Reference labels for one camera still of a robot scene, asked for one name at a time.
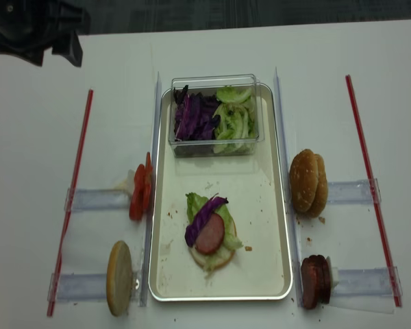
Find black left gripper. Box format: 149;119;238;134
0;0;90;67

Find white pusher block behind tomato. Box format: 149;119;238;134
124;169;136;196

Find red tomato slices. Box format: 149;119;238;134
129;152;153;221

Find green lettuce in container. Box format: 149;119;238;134
213;86;256;154

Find green lettuce on bun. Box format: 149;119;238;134
186;193;243;252

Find dark meat patty slices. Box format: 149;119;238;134
301;255;333;310

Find white pusher block behind patties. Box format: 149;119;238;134
329;265;339;291

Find red rod left side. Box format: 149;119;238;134
47;89;94;318

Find red rod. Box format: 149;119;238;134
47;89;94;318
345;75;403;308

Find purple cabbage shreds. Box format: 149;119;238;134
173;85;221;142

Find clear plastic salad container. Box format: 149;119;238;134
168;74;263;158

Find purple cabbage leaf on bun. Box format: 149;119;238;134
184;195;229;247

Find pale bun bottom slice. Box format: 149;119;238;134
106;241;133;317

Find metal serving tray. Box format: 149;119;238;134
148;84;293;302

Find pink sausage slice on bun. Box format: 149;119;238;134
195;214;225;255

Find bun base on tray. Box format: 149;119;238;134
189;221;237;271

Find sesame bun top outer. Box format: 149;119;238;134
289;149;319;212

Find sesame bun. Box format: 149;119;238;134
308;154;328;217
289;149;319;212

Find red rod right side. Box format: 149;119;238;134
345;75;403;308

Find sesame bun top inner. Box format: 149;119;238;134
308;154;328;217

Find clear rail holding tomato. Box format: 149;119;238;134
64;188;130;212

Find clear rail holding bun bottom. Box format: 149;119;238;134
47;272;141;303

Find clear rail holding bun tops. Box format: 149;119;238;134
327;179;381;204

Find clear rail holding patties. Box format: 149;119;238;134
331;267;403;297

